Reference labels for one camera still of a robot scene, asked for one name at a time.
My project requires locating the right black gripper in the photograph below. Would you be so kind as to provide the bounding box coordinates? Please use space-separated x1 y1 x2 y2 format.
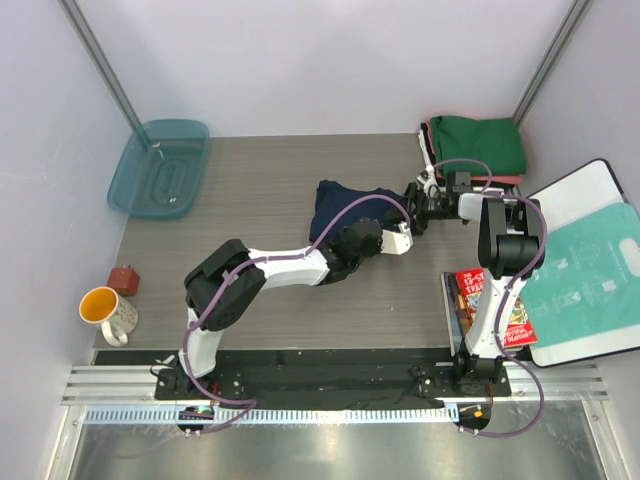
381 182 451 236

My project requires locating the navy blue t shirt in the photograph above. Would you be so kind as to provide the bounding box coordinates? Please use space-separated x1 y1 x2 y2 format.
307 178 416 251

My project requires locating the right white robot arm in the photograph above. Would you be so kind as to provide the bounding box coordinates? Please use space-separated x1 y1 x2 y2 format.
402 172 548 396

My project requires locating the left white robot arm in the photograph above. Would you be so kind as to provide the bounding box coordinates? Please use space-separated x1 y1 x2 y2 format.
173 219 383 399

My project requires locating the pink folded t shirt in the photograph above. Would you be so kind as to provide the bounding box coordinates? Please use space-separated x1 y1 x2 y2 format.
436 170 522 188

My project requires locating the white folded t shirt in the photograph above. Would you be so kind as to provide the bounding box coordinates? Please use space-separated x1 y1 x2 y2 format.
418 130 435 176

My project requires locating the green folded t shirt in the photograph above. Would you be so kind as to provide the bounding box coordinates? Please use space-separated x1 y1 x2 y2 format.
429 115 527 176

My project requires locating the red treehouse book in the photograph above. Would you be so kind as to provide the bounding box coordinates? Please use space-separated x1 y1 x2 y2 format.
449 269 538 351

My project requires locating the white board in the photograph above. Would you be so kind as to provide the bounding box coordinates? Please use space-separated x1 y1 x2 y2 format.
531 159 639 367

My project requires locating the teal plastic bin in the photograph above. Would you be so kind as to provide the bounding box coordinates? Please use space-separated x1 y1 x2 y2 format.
107 119 210 220

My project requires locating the red brown block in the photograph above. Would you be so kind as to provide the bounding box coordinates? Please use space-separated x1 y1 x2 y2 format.
107 265 140 297

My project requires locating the white orange mug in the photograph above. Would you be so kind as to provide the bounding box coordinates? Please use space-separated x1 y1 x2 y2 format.
78 286 139 348

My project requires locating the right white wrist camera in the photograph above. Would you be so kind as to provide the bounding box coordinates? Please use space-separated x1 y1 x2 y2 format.
416 170 440 198

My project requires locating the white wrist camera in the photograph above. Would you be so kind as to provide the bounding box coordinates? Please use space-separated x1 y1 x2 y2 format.
416 170 440 198
380 222 413 255

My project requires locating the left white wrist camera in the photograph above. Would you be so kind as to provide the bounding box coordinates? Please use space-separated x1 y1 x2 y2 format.
380 222 413 255

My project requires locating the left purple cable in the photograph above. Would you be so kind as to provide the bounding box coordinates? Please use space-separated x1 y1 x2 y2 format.
180 193 416 434

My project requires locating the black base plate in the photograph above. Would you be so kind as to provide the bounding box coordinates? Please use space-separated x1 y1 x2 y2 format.
95 348 511 408

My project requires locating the aluminium rail frame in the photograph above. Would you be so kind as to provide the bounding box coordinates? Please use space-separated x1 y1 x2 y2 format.
47 361 629 479

